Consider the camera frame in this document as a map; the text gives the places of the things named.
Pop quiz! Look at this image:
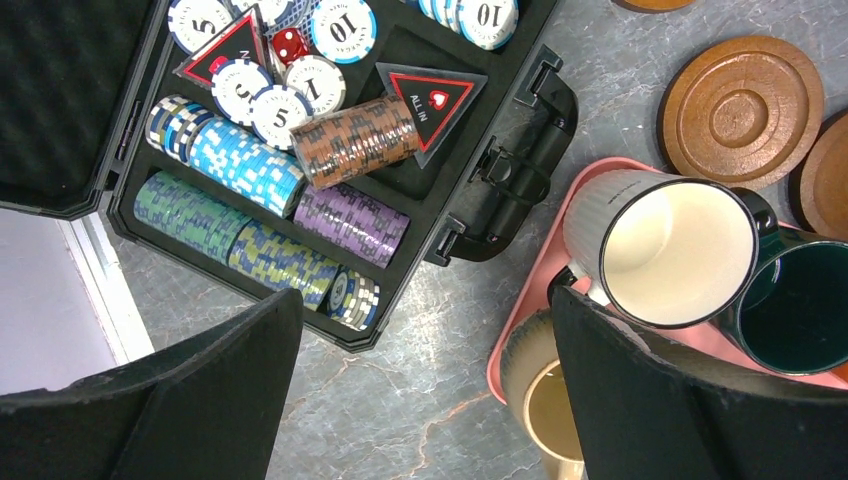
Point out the red triangle dealer button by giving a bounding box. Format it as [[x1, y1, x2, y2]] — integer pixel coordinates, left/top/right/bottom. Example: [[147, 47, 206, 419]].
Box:
[[172, 3, 269, 90]]

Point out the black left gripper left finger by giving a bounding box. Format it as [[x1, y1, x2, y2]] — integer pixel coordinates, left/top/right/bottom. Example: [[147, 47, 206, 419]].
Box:
[[1, 289, 304, 479]]

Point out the pink plastic tray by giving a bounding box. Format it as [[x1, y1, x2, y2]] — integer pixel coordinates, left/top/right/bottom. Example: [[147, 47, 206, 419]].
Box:
[[486, 156, 848, 407]]

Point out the brown poker chip stack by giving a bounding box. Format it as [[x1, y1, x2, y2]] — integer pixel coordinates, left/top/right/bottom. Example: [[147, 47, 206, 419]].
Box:
[[290, 95, 420, 190]]

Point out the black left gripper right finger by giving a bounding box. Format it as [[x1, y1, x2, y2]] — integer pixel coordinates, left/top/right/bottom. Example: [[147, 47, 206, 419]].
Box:
[[549, 287, 847, 479]]

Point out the all in triangle button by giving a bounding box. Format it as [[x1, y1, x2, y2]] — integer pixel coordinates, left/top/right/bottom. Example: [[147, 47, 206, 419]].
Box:
[[375, 62, 488, 169]]

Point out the red die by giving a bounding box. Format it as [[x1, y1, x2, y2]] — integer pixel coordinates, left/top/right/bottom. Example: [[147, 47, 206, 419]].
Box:
[[271, 27, 310, 67]]

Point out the light blue poker chip stack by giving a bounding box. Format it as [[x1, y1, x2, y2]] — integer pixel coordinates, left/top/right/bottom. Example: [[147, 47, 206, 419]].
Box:
[[144, 94, 306, 218]]

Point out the green poker chip stack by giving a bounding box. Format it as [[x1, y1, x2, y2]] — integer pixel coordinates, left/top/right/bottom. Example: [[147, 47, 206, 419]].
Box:
[[133, 171, 381, 331]]

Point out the purple poker chip stack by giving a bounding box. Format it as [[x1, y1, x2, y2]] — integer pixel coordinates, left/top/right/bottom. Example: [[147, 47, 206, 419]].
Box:
[[294, 184, 410, 268]]

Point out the white five poker chip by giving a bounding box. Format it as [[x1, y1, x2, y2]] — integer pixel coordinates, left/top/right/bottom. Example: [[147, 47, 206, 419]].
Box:
[[167, 0, 234, 54]]

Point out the black poker chip case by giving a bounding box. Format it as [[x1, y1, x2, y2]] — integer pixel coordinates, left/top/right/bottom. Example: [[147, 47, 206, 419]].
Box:
[[0, 0, 580, 354]]

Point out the beige mug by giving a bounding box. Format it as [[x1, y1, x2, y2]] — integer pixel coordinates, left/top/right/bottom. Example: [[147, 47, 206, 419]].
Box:
[[500, 309, 585, 479]]

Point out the white ten poker chip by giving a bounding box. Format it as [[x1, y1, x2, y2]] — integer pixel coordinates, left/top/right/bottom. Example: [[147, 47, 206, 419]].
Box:
[[310, 0, 377, 64]]

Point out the dark green mug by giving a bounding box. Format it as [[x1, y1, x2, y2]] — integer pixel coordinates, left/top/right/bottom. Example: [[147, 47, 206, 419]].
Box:
[[710, 187, 847, 375]]

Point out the white ribbed black-rimmed mug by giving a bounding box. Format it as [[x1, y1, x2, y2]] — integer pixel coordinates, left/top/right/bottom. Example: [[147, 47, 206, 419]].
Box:
[[549, 169, 773, 329]]

